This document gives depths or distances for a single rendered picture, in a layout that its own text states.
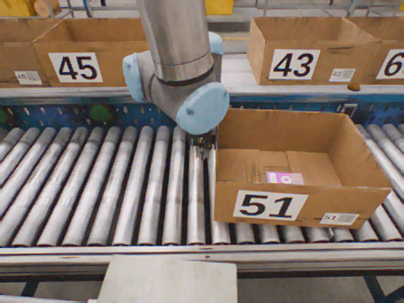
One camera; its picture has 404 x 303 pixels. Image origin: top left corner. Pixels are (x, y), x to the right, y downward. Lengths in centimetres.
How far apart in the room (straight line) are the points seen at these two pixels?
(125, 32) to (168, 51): 90
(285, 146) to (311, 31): 60
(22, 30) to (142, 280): 115
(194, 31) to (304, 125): 59
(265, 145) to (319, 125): 18
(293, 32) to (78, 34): 94
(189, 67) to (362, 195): 48
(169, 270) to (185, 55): 48
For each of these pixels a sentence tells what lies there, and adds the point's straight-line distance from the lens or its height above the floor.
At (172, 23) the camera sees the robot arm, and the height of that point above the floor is 125.
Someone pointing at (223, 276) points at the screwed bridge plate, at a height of 75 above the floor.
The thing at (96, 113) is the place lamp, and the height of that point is 82.
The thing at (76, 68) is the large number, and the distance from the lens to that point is 103.
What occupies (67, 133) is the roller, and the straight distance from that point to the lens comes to 109.
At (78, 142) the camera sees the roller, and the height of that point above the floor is 74.
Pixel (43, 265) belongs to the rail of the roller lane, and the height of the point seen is 72.
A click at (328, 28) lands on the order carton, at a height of 100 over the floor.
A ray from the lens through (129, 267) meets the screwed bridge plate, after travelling 66.
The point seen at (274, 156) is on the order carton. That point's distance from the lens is 88.
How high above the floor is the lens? 134
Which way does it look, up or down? 43 degrees down
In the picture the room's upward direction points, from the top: straight up
